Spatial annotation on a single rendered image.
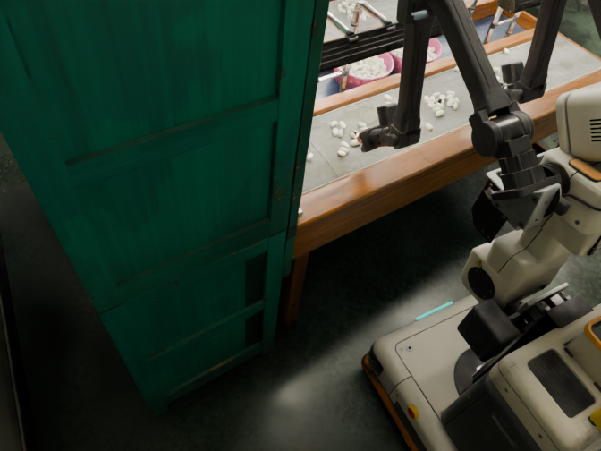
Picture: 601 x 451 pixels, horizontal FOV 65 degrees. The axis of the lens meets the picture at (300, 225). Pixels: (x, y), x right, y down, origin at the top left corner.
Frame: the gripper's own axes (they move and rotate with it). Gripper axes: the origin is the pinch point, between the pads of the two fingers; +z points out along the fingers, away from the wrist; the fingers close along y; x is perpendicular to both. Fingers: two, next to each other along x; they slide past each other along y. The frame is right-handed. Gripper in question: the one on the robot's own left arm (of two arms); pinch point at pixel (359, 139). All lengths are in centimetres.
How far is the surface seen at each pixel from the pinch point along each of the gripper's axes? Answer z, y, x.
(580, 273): 3, -111, 104
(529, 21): 34, -142, -19
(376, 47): -8.5, -9.1, -26.3
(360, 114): 17.4, -15.4, -5.5
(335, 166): 3.7, 9.4, 6.7
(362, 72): 33, -32, -19
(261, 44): -55, 52, -31
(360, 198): -10.3, 11.9, 16.0
